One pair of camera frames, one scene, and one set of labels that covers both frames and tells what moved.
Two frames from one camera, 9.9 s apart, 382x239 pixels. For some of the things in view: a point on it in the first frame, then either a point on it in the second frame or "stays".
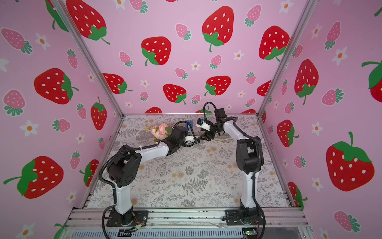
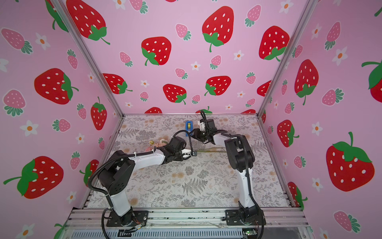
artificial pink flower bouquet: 159,131 → 151,145
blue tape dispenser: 187,126 stays
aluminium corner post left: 61,7 stays
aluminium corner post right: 308,9 stays
